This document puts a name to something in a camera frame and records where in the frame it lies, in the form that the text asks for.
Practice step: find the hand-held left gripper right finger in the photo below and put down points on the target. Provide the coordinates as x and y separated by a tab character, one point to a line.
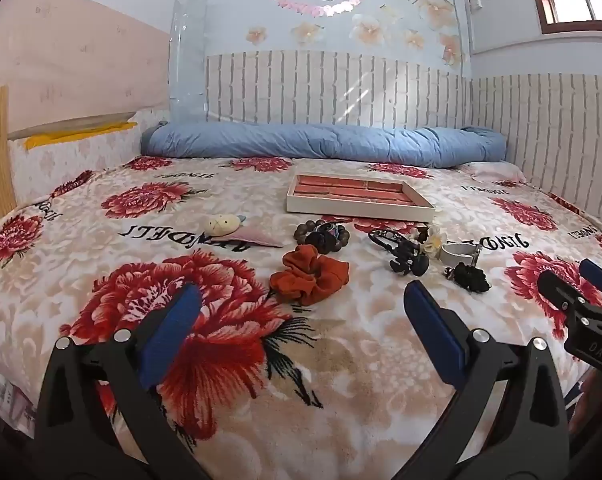
433	325

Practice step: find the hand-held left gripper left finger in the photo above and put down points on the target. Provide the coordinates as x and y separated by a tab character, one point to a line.
173	325

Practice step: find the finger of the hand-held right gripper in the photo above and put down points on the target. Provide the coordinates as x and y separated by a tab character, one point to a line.
597	272
556	285

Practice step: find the black scrunchie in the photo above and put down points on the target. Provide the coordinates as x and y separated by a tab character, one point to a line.
471	277

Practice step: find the black hair claw clip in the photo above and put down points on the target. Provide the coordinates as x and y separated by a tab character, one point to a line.
408	260

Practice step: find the white flower hair clip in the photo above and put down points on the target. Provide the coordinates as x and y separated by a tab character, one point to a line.
432	242

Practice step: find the orange scrunchie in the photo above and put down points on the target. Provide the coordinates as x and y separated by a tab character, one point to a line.
308	275

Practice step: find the white tray with brick lining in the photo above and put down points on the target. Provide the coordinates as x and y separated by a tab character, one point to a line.
356	195

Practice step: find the floral printed blanket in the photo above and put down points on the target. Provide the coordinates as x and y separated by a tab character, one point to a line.
381	360

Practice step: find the yellow plush pineapple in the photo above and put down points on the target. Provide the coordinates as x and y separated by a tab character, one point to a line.
223	225

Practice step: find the pink ribbed fabric piece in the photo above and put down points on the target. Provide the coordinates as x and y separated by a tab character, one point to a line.
258	237

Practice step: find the pink pillow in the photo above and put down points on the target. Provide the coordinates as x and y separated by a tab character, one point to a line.
496	172

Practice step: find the yellow cloth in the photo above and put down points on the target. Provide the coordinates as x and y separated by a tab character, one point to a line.
71	136

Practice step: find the rolled blue duvet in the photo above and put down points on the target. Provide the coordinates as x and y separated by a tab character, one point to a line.
306	140

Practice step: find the clear plastic sheet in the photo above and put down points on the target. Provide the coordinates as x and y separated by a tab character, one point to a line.
186	60

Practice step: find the pink board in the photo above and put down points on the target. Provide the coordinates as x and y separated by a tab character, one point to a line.
71	60

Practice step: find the white wall socket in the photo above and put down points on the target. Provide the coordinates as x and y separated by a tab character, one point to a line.
475	2

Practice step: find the group of flower wall stickers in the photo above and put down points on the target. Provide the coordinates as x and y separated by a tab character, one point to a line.
371	27

